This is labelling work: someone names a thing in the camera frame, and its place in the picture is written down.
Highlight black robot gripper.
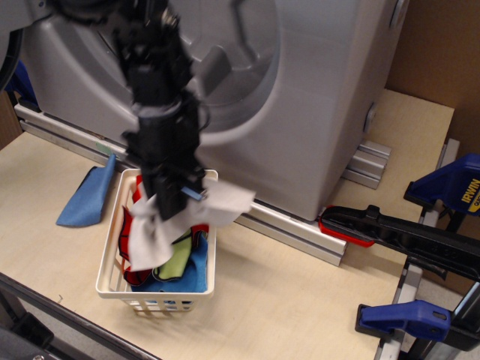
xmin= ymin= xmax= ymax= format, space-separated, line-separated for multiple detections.
xmin=123 ymin=106 xmax=205 ymax=221

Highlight white plastic laundry basket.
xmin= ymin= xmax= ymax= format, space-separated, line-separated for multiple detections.
xmin=96 ymin=169 xmax=217 ymax=312

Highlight grey cloth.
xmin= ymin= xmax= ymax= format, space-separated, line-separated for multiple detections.
xmin=127 ymin=178 xmax=255 ymax=271

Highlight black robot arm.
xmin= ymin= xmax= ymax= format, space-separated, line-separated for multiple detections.
xmin=52 ymin=1 xmax=205 ymax=221

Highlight grey toy washing machine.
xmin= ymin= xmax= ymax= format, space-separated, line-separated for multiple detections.
xmin=22 ymin=1 xmax=408 ymax=220

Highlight washing machine door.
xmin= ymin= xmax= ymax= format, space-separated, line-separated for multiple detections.
xmin=1 ymin=0 xmax=52 ymax=91

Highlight blue cloth on table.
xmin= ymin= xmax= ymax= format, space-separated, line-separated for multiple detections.
xmin=55 ymin=154 xmax=116 ymax=227

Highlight green cloth with black trim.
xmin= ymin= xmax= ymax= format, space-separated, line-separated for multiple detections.
xmin=151 ymin=229 xmax=193 ymax=282

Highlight red cloth with black trim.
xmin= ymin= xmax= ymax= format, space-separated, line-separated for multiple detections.
xmin=117 ymin=173 xmax=210 ymax=286

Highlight blue cloth in basket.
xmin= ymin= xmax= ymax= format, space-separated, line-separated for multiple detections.
xmin=130 ymin=231 xmax=208 ymax=293

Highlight short aluminium extrusion block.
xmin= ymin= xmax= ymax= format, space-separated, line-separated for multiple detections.
xmin=342 ymin=140 xmax=392 ymax=190

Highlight blue clamp lower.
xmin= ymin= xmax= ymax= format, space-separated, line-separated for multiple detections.
xmin=354 ymin=299 xmax=480 ymax=353

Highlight blue Irwin clamp upper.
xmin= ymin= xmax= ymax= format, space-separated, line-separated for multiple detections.
xmin=403 ymin=153 xmax=479 ymax=216

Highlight brown cardboard panel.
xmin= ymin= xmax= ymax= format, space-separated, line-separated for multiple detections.
xmin=383 ymin=0 xmax=480 ymax=297

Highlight long aluminium extrusion rail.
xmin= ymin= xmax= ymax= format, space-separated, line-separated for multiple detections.
xmin=14 ymin=104 xmax=347 ymax=266

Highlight black metal table frame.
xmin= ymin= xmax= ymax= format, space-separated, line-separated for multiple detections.
xmin=1 ymin=274 xmax=157 ymax=359

